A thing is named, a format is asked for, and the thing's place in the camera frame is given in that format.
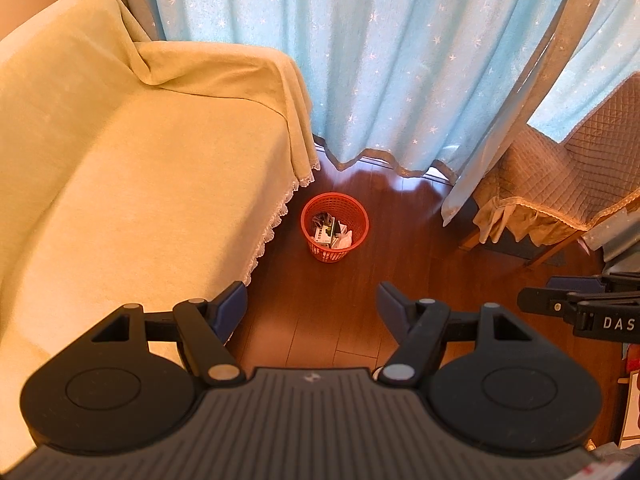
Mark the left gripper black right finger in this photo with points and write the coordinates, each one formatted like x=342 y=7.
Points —
x=487 y=377

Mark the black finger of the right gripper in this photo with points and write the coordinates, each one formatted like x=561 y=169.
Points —
x=546 y=301
x=576 y=283

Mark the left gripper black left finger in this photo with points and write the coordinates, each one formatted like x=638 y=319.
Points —
x=135 y=377

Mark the orange mesh waste basket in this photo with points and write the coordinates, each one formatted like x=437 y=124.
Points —
x=348 y=211

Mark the white mesh sock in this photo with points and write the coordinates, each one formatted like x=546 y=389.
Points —
x=342 y=240

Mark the green white medicine box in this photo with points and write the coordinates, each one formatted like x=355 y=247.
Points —
x=326 y=227

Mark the chair with brown quilted cover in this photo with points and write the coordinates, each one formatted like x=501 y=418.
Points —
x=553 y=193

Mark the yellow sofa cover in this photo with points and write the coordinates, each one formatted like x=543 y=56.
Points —
x=132 y=170

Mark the light blue star curtain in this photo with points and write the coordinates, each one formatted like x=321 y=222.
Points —
x=421 y=82

